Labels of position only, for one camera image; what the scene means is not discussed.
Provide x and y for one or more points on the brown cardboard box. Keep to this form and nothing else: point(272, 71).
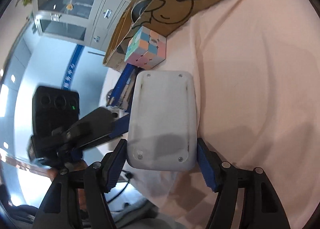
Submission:
point(161, 16)

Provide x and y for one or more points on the pastel rubik's cube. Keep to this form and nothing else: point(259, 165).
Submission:
point(146, 49)

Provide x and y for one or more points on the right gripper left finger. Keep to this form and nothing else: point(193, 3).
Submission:
point(60, 206)

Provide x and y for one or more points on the grey glass door cabinet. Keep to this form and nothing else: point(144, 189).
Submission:
point(89, 23)

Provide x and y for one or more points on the black camera unit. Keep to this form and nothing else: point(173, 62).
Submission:
point(53, 108)

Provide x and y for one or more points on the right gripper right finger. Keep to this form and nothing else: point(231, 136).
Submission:
point(261, 208)

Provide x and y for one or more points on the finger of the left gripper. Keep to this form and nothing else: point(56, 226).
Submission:
point(121, 126)

